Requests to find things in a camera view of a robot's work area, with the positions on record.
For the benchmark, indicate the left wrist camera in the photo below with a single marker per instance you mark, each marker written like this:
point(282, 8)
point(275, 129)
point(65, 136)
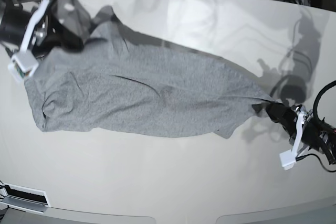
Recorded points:
point(288, 158)

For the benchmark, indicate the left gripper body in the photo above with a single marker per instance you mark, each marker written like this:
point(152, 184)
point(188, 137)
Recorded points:
point(309, 115)

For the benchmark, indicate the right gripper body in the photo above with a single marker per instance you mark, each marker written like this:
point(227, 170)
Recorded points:
point(39, 30)

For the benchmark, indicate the white cable slot panel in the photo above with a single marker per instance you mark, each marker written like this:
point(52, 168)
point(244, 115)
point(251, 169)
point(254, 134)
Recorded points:
point(24, 198)

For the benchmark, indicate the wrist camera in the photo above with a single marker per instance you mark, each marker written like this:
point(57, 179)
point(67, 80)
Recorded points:
point(23, 64)
point(288, 158)

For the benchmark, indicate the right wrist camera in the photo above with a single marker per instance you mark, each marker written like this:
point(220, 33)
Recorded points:
point(23, 64)

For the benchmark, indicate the grey t-shirt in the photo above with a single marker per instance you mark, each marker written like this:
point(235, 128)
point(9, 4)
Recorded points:
point(118, 85)

